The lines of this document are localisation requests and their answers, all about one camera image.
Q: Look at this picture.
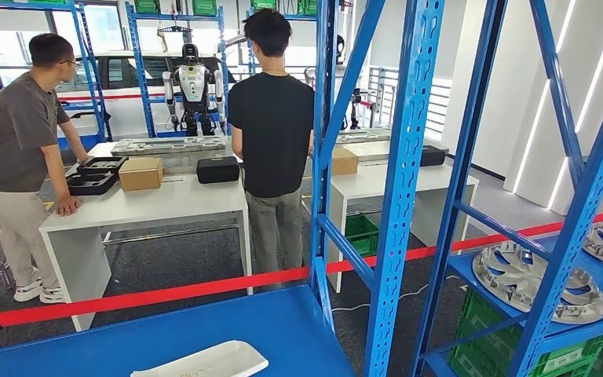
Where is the long grey moulded part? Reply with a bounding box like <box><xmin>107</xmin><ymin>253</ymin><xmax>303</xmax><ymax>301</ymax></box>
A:
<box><xmin>110</xmin><ymin>136</ymin><xmax>228</xmax><ymax>158</ymax></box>
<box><xmin>334</xmin><ymin>128</ymin><xmax>393</xmax><ymax>145</ymax></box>

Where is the blue steel shelf rack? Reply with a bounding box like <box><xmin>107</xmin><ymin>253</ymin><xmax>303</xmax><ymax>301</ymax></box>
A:
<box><xmin>244</xmin><ymin>5</ymin><xmax>319</xmax><ymax>79</ymax></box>
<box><xmin>0</xmin><ymin>0</ymin><xmax>446</xmax><ymax>377</ymax></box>
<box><xmin>0</xmin><ymin>0</ymin><xmax>115</xmax><ymax>153</ymax></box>
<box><xmin>124</xmin><ymin>1</ymin><xmax>231</xmax><ymax>140</ymax></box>
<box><xmin>411</xmin><ymin>0</ymin><xmax>603</xmax><ymax>377</ymax></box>

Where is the white curved trim part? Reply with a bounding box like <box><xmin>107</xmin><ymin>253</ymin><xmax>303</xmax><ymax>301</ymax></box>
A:
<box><xmin>130</xmin><ymin>340</ymin><xmax>270</xmax><ymax>377</ymax></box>

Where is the brown cardboard box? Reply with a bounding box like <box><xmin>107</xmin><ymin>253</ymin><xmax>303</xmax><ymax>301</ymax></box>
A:
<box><xmin>331</xmin><ymin>147</ymin><xmax>360</xmax><ymax>178</ymax></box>
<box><xmin>118</xmin><ymin>156</ymin><xmax>165</xmax><ymax>193</ymax></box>

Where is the person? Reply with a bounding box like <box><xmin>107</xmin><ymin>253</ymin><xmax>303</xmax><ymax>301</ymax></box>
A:
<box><xmin>0</xmin><ymin>32</ymin><xmax>93</xmax><ymax>305</ymax></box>
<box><xmin>227</xmin><ymin>7</ymin><xmax>316</xmax><ymax>292</ymax></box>

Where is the black carry case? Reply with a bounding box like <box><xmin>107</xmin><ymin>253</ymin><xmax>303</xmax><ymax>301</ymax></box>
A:
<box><xmin>419</xmin><ymin>145</ymin><xmax>448</xmax><ymax>169</ymax></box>
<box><xmin>196</xmin><ymin>156</ymin><xmax>242</xmax><ymax>185</ymax></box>

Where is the white black humanoid robot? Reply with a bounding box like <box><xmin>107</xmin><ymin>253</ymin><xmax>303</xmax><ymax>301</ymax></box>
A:
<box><xmin>162</xmin><ymin>42</ymin><xmax>228</xmax><ymax>138</ymax></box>
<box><xmin>334</xmin><ymin>33</ymin><xmax>366</xmax><ymax>131</ymax></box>

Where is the white slatted railing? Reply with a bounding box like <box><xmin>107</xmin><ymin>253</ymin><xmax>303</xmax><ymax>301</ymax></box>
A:
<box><xmin>366</xmin><ymin>66</ymin><xmax>454</xmax><ymax>142</ymax></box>

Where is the white car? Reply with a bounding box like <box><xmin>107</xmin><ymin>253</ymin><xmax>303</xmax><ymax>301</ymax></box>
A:
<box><xmin>54</xmin><ymin>50</ymin><xmax>241</xmax><ymax>141</ymax></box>

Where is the black foam tray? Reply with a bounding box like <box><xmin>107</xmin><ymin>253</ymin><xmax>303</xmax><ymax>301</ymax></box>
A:
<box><xmin>76</xmin><ymin>156</ymin><xmax>130</xmax><ymax>177</ymax></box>
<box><xmin>65</xmin><ymin>171</ymin><xmax>119</xmax><ymax>198</ymax></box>

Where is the white floor cable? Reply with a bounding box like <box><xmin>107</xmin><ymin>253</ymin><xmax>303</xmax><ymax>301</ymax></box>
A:
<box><xmin>331</xmin><ymin>276</ymin><xmax>462</xmax><ymax>313</ymax></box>

